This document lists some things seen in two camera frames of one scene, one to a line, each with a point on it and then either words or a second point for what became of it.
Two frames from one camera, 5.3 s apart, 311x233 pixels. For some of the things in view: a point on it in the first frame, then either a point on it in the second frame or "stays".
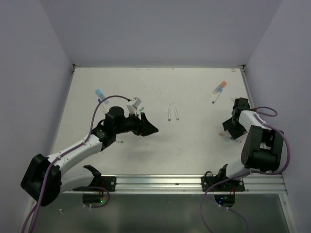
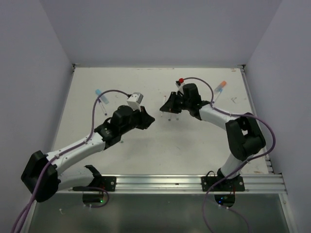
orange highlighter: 221,86 stays
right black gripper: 234,132 → 170,105
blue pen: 217,96 stays
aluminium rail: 176,184 stays
